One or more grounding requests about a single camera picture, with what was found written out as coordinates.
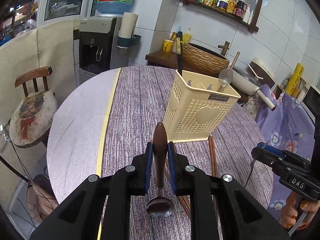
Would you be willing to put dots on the wooden chair with cushion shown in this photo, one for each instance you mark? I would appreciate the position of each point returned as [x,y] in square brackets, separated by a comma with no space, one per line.
[31,122]

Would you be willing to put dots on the yellow soap bottle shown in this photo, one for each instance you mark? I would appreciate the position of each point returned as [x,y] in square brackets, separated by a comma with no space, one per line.
[186,36]

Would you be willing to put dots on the yellow mug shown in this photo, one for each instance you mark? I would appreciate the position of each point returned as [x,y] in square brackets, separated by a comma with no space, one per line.
[167,45]

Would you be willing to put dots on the cream plastic utensil holder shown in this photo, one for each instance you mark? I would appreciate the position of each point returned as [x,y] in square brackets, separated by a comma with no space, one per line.
[196,107]

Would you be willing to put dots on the purple striped tablecloth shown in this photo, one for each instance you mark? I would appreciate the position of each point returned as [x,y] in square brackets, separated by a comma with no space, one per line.
[108,120]

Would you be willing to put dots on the person's right hand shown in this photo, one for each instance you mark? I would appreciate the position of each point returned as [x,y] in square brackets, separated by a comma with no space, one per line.
[290,212]

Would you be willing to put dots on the cream pot with glass lid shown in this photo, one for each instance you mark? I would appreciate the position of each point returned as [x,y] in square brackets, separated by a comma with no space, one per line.
[250,85]

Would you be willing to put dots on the paper towel roll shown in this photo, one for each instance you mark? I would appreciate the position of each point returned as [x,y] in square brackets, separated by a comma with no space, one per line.
[128,25]

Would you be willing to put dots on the yellow package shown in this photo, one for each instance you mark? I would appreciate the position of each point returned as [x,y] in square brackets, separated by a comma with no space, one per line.
[294,79]

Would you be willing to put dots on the sliding glass window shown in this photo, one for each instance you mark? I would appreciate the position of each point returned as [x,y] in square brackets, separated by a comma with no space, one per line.
[18,16]

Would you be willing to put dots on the brown wooden chopstick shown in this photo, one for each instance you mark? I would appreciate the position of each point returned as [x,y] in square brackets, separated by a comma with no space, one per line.
[234,61]
[183,200]
[213,168]

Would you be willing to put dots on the brown rice cooker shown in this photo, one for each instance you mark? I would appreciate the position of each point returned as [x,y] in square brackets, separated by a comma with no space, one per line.
[263,71]

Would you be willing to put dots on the wooden handled spoon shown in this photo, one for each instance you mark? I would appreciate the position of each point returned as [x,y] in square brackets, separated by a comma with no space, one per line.
[160,207]

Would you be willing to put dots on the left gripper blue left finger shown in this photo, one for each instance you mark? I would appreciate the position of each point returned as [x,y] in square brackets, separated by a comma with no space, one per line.
[148,165]

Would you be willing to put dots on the bronze faucet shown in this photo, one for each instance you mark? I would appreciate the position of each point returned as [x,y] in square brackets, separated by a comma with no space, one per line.
[224,48]

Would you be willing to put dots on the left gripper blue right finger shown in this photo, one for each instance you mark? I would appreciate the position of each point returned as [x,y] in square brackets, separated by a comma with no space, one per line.
[172,166]

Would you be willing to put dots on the white microwave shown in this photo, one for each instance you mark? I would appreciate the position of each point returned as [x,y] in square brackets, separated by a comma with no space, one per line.
[311,101]

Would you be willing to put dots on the dark wooden wall shelf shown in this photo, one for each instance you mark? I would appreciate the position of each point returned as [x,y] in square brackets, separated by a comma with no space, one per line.
[225,2]

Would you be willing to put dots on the purple floral cloth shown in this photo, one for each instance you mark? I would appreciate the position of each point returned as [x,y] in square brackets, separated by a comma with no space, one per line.
[288,127]

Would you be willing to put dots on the woven basket sink bowl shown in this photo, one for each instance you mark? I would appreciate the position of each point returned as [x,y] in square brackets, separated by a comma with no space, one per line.
[202,60]

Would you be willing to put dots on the silver metal spoon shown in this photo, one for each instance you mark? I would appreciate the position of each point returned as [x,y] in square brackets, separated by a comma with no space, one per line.
[225,78]

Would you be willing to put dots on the grey water dispenser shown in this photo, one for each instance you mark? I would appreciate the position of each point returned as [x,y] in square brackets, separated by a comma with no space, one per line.
[98,51]

